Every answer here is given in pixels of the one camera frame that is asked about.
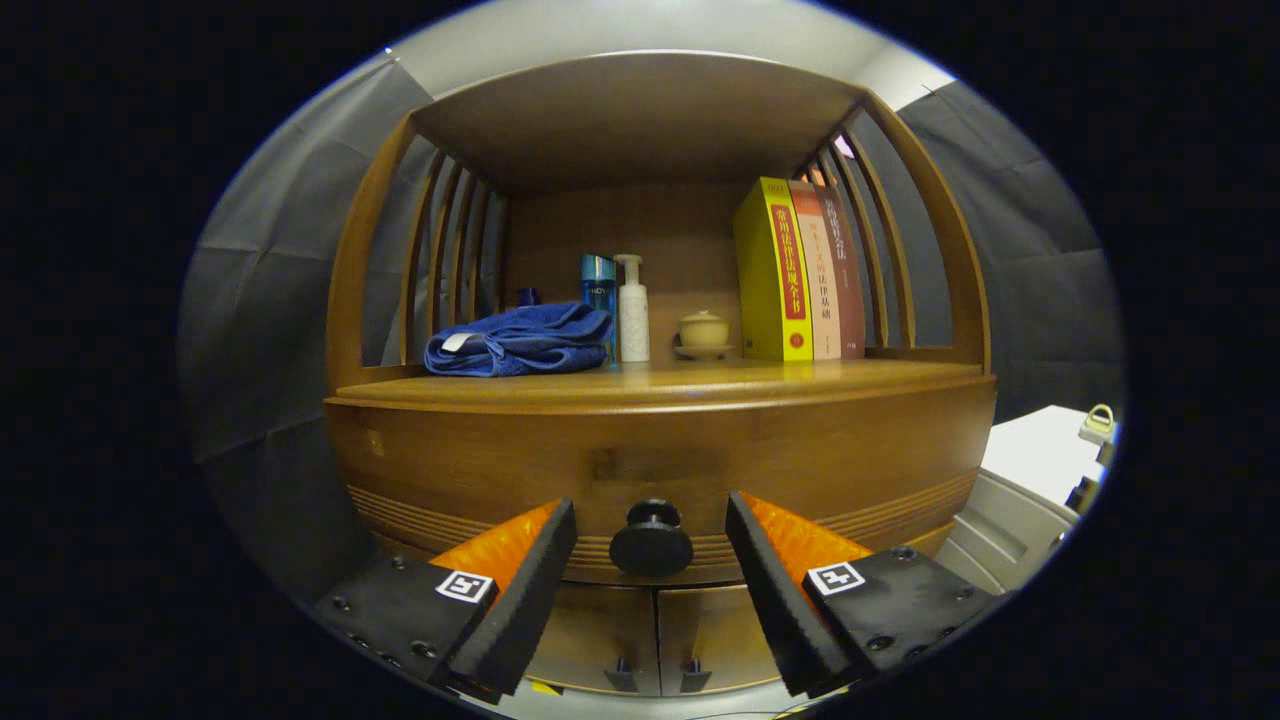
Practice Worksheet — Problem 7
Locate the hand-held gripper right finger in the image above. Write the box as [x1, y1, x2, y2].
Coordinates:
[725, 490, 1001, 699]

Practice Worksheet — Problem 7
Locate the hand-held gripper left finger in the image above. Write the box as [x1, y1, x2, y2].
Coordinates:
[310, 498, 579, 704]

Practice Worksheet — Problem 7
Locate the wooden drawer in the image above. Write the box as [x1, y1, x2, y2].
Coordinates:
[325, 380, 998, 586]

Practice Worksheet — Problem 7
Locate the wooden cabinet door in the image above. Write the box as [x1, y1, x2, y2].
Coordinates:
[656, 580, 781, 695]
[525, 582, 662, 697]

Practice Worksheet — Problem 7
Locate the black drawer knob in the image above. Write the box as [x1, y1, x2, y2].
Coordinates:
[609, 498, 694, 578]

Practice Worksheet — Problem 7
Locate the wooden countertop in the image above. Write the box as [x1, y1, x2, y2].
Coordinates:
[330, 358, 986, 413]

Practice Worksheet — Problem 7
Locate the wooden cabinet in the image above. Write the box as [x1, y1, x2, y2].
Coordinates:
[322, 50, 999, 698]

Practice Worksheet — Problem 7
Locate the blue towel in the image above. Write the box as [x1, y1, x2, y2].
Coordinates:
[423, 302, 614, 378]

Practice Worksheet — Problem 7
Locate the beige lidded teacup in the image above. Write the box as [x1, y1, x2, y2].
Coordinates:
[679, 310, 730, 349]

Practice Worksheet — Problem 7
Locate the white pump bottle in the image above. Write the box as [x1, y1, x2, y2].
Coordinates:
[614, 253, 651, 363]

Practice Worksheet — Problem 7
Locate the white table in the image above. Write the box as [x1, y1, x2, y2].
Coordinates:
[940, 404, 1116, 591]

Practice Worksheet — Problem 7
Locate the beige book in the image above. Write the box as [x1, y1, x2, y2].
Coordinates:
[788, 180, 843, 361]

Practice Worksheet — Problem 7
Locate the brown book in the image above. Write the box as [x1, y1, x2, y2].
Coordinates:
[815, 185, 867, 359]

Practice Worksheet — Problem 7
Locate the yellow book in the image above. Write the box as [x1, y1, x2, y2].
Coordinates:
[732, 177, 815, 363]

